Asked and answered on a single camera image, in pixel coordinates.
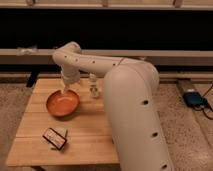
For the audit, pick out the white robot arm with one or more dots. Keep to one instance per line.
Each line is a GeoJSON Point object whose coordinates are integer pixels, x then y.
{"type": "Point", "coordinates": [128, 88]}

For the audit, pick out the grey horizontal rail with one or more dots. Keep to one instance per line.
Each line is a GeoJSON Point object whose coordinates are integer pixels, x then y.
{"type": "Point", "coordinates": [157, 57]}

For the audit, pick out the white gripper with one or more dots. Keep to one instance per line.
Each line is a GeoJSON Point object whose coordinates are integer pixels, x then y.
{"type": "Point", "coordinates": [69, 76]}

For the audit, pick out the white crumpled cloth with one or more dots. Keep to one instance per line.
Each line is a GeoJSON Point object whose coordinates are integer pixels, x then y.
{"type": "Point", "coordinates": [26, 51]}

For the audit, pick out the orange bowl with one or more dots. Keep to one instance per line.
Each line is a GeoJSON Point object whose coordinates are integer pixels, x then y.
{"type": "Point", "coordinates": [61, 104]}

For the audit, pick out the clear plastic bottle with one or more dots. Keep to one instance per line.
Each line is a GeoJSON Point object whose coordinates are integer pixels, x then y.
{"type": "Point", "coordinates": [93, 86]}

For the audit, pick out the blue device on floor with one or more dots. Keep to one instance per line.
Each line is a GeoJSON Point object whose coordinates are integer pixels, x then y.
{"type": "Point", "coordinates": [193, 99]}

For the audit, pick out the small snack box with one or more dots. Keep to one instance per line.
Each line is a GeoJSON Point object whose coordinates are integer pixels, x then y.
{"type": "Point", "coordinates": [56, 137]}

